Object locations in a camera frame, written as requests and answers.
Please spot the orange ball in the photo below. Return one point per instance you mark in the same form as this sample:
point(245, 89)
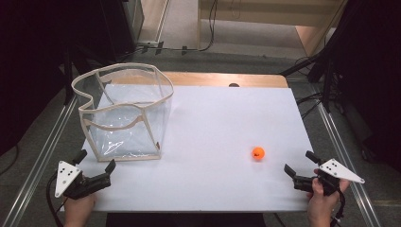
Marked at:
point(258, 153)

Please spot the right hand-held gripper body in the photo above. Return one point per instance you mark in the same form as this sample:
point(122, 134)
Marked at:
point(339, 171)

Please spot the black metal stand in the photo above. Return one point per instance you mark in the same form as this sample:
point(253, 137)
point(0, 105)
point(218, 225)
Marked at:
point(327, 85)

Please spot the person's dark clothing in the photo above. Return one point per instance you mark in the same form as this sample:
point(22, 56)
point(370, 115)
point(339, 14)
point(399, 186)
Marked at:
point(186, 220)

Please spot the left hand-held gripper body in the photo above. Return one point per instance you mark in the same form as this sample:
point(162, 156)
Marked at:
point(67, 178)

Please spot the wooden furniture frame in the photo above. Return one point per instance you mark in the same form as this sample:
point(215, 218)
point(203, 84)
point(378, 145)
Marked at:
point(310, 34)

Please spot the metal floor rail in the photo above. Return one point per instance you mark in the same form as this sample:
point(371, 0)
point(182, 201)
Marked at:
point(346, 164)
point(41, 160)

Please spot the dark curtain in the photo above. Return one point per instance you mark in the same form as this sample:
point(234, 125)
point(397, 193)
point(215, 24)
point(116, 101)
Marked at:
point(28, 69)
point(375, 78)

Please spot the person's right hand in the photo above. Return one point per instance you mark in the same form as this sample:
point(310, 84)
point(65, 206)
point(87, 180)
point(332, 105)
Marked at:
point(320, 205)

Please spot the clear plastic bag beige trim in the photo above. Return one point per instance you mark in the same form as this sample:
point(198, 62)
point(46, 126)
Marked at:
point(126, 126)

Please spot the white board mat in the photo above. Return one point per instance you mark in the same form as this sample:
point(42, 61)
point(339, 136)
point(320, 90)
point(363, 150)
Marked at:
point(214, 132)

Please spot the person's left hand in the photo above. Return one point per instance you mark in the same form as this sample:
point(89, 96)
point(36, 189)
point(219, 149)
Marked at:
point(77, 209)

